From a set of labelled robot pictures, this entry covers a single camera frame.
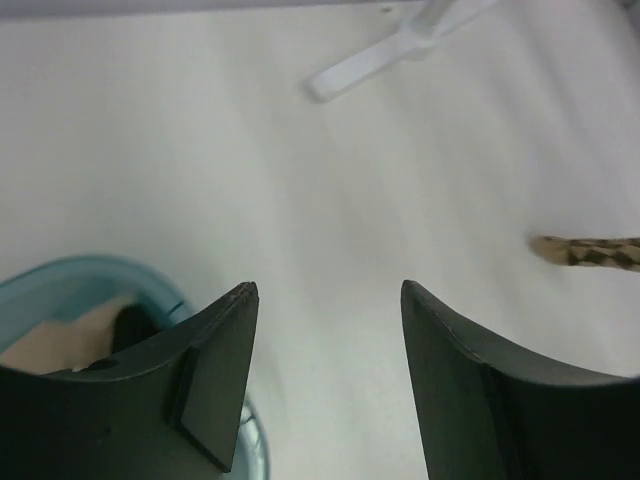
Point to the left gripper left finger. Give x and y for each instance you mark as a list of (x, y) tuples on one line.
[(168, 407)]

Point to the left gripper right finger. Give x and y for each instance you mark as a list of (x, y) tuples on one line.
[(489, 408)]

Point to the teal plastic basket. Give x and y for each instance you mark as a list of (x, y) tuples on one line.
[(67, 288)]

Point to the black striped sock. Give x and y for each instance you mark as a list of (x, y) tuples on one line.
[(132, 325)]

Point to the beige sock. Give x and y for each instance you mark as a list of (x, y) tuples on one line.
[(55, 345)]

